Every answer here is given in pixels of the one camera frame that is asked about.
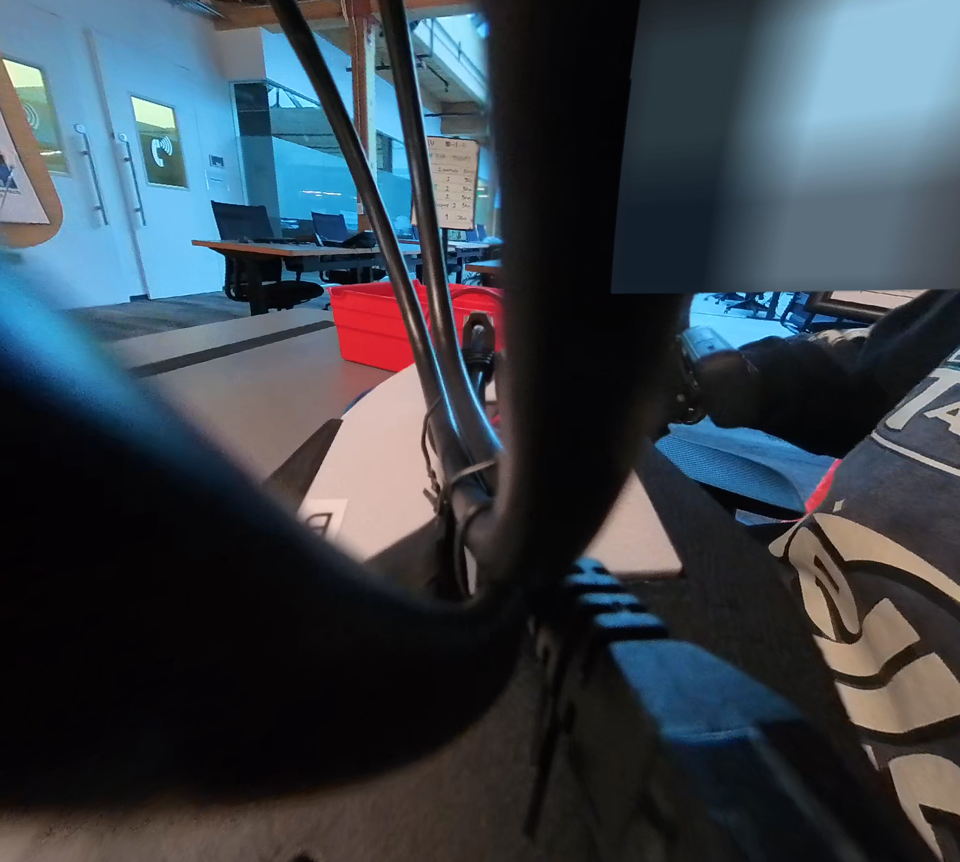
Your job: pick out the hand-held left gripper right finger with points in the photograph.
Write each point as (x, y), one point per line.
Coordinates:
(637, 539)

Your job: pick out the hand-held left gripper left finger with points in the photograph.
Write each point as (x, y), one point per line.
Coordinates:
(382, 472)

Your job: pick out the red plastic bin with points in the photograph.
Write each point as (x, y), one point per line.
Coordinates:
(367, 329)

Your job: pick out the person's right hand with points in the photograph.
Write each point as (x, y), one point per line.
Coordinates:
(780, 389)

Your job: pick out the black office chair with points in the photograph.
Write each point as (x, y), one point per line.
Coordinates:
(330, 228)
(240, 224)

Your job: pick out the wooden office desk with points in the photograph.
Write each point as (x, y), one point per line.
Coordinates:
(262, 247)

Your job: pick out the person's dark printed shirt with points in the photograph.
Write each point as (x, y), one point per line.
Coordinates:
(900, 577)

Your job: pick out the handwritten list whiteboard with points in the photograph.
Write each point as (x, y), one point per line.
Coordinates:
(457, 179)

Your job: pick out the yellow phone sign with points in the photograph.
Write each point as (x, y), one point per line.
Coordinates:
(159, 142)

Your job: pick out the instruction board with white stand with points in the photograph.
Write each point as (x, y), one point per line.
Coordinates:
(19, 202)

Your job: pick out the wooden support post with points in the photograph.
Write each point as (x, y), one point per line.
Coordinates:
(362, 97)

